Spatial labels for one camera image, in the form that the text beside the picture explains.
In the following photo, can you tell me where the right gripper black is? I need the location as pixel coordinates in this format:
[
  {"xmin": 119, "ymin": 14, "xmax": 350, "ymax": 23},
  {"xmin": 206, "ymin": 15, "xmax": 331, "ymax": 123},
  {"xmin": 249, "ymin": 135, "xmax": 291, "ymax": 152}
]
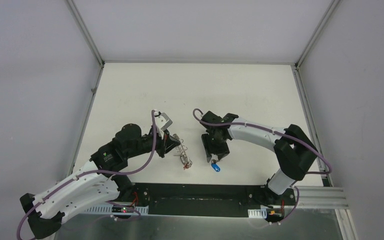
[{"xmin": 201, "ymin": 132, "xmax": 230, "ymax": 162}]

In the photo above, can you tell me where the blue key tag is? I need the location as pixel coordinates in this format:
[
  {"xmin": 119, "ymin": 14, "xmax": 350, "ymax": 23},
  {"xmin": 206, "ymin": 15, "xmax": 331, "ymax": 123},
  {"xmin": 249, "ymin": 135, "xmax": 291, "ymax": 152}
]
[{"xmin": 211, "ymin": 163, "xmax": 221, "ymax": 172}]

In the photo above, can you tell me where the metal disc with key rings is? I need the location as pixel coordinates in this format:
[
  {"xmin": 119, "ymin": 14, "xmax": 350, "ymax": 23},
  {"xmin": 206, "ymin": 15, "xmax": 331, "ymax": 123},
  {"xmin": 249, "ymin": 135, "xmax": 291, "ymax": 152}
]
[{"xmin": 173, "ymin": 133, "xmax": 193, "ymax": 168}]

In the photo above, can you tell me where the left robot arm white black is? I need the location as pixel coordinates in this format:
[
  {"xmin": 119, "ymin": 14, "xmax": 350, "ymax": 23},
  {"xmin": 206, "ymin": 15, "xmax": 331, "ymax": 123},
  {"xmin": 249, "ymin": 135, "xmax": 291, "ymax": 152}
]
[{"xmin": 19, "ymin": 123, "xmax": 181, "ymax": 240}]

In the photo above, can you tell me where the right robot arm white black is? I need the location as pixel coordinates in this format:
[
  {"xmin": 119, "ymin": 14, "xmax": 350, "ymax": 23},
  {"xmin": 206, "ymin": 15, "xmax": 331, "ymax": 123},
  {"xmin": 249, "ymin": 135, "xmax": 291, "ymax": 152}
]
[{"xmin": 196, "ymin": 111, "xmax": 319, "ymax": 205}]

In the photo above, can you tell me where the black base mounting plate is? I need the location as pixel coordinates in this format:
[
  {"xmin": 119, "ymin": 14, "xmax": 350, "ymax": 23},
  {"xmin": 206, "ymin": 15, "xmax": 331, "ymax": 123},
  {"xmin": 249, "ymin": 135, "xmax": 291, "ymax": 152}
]
[{"xmin": 117, "ymin": 183, "xmax": 296, "ymax": 218}]

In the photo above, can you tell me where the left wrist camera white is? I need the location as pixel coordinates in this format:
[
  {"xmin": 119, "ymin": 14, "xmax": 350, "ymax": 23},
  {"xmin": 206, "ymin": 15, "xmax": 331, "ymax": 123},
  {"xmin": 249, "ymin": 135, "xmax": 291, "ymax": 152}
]
[{"xmin": 153, "ymin": 110, "xmax": 173, "ymax": 137}]

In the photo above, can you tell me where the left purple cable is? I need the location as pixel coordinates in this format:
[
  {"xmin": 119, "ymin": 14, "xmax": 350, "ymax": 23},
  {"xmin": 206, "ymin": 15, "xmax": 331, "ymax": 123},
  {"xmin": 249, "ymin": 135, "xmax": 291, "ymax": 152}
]
[{"xmin": 16, "ymin": 110, "xmax": 160, "ymax": 240}]

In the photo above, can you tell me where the purple cable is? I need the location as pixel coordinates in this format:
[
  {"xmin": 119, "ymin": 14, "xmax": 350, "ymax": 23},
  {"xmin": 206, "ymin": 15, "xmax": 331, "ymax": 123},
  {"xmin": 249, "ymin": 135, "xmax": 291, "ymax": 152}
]
[
  {"xmin": 192, "ymin": 108, "xmax": 333, "ymax": 226},
  {"xmin": 16, "ymin": 110, "xmax": 160, "ymax": 240}
]

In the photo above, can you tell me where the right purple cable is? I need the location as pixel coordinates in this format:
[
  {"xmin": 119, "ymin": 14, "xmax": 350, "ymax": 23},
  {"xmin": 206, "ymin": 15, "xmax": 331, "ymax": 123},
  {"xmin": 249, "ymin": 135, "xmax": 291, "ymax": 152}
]
[{"xmin": 192, "ymin": 108, "xmax": 333, "ymax": 226}]

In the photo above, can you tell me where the aluminium frame rail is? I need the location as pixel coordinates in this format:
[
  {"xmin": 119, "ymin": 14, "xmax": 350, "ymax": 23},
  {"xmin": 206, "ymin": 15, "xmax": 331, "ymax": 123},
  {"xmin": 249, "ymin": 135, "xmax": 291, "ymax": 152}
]
[{"xmin": 50, "ymin": 180, "xmax": 350, "ymax": 210}]

